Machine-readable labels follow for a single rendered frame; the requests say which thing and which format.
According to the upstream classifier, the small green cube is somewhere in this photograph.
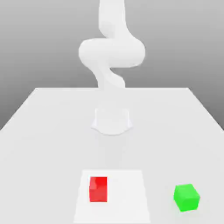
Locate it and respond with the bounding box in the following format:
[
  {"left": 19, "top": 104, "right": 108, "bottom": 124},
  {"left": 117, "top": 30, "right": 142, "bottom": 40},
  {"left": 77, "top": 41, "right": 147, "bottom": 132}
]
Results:
[{"left": 173, "top": 183, "right": 200, "bottom": 213}]

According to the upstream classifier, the small red cube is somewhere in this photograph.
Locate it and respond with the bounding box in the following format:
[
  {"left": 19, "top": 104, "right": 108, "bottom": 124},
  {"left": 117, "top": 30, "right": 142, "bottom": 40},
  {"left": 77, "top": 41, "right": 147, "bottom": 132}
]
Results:
[{"left": 89, "top": 176, "right": 108, "bottom": 203}]

